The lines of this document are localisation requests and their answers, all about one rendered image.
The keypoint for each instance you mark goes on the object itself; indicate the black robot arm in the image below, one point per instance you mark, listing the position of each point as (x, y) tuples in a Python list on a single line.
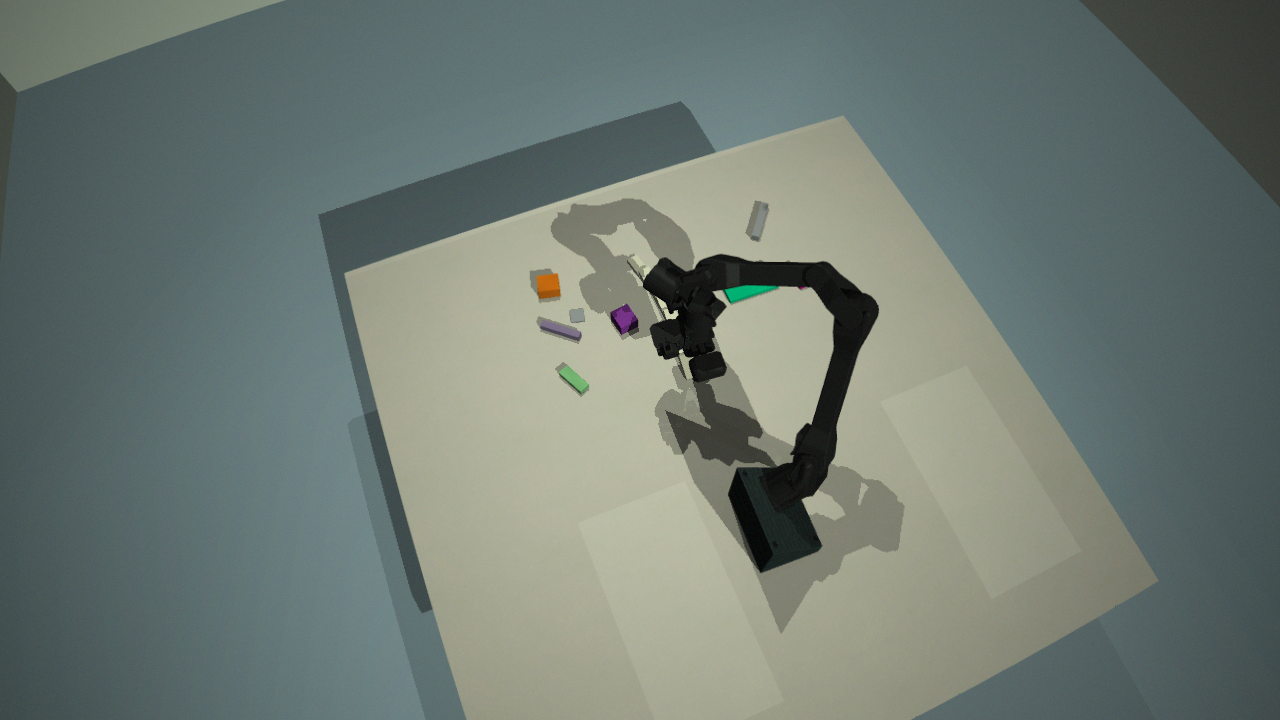
[(854, 315)]

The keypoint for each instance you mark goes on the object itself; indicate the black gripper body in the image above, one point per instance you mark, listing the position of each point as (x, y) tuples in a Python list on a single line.
[(706, 366)]

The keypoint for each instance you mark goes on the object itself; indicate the orange block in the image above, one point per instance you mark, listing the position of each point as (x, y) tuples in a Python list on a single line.
[(548, 285)]

